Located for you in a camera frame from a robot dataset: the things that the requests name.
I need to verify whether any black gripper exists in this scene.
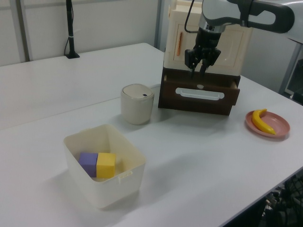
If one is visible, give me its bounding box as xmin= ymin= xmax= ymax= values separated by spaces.
xmin=185 ymin=27 xmax=223 ymax=79

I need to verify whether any brown drawer with white handle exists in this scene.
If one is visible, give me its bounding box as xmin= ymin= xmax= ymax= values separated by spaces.
xmin=158 ymin=74 xmax=241 ymax=116

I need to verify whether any dark brown drawer case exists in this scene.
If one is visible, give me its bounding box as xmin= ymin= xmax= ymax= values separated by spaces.
xmin=160 ymin=67 xmax=241 ymax=108

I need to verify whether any cream plastic cabinet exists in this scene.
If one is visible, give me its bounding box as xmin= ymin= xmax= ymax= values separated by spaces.
xmin=163 ymin=0 xmax=253 ymax=77

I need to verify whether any beige lidded trash can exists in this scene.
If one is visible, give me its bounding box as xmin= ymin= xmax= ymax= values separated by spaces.
xmin=120 ymin=83 xmax=155 ymax=125

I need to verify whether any yellow banana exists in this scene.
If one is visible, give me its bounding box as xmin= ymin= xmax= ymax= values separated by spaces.
xmin=251 ymin=108 xmax=276 ymax=135

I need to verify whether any pink plate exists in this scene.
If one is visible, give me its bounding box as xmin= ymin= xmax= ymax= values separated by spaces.
xmin=245 ymin=110 xmax=291 ymax=142

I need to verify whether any yellow cube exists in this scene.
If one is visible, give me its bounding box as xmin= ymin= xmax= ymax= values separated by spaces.
xmin=96 ymin=152 xmax=117 ymax=179

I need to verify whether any black pole stand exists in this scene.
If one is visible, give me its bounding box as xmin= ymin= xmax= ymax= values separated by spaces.
xmin=64 ymin=0 xmax=80 ymax=59

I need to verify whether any purple cube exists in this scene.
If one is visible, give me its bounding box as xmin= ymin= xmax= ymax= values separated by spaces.
xmin=78 ymin=152 xmax=99 ymax=178

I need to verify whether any white plastic storage bin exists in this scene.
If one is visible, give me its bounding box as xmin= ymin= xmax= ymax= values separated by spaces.
xmin=63 ymin=124 xmax=147 ymax=209

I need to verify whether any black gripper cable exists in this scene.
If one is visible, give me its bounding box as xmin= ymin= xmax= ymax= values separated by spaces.
xmin=184 ymin=0 xmax=201 ymax=34

